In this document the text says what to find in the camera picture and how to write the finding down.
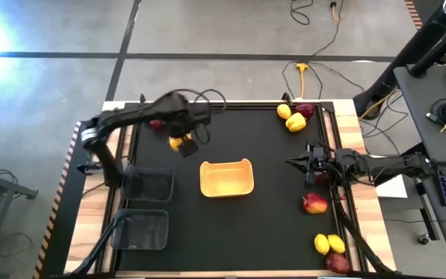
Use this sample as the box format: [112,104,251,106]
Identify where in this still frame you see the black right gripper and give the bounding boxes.
[286,142,337,190]

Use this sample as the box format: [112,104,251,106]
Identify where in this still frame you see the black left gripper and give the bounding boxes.
[167,101,213,158]

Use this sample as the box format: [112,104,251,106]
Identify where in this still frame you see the red yellow apple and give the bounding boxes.
[302,192,329,215]

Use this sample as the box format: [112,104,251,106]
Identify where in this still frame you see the yellow lemon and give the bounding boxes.
[276,103,293,121]
[326,233,347,255]
[314,232,331,256]

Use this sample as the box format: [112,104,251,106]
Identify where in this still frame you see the grey translucent plastic basket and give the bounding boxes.
[110,208,170,251]
[122,164,176,203]

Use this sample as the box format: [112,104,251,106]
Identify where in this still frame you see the yellow plastic basket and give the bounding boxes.
[199,157,256,198]

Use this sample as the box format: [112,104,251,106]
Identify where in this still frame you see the black table mat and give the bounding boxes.
[118,103,347,272]

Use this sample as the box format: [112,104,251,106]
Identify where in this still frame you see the black diagonal support strut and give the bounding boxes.
[331,185,397,277]
[70,216,128,277]

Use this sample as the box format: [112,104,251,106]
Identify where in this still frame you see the white paper sheet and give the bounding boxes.
[373,154,409,199]

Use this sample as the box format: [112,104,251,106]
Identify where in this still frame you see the grey desk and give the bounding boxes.
[393,64,446,259]

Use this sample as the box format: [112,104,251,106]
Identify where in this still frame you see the black desk leg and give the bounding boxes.
[416,181,441,241]

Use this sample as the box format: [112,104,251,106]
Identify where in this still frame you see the black tower fan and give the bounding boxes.
[352,0,446,119]

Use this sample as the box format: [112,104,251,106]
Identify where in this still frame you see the yellow extension cord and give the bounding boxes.
[295,62,310,100]

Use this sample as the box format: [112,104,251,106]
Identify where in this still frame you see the black hazard striped base plate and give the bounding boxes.
[32,119,100,279]

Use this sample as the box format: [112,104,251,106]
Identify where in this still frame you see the black floor cable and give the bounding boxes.
[289,0,316,26]

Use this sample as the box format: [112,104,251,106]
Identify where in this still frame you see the orange plug cable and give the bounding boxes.
[329,0,343,22]

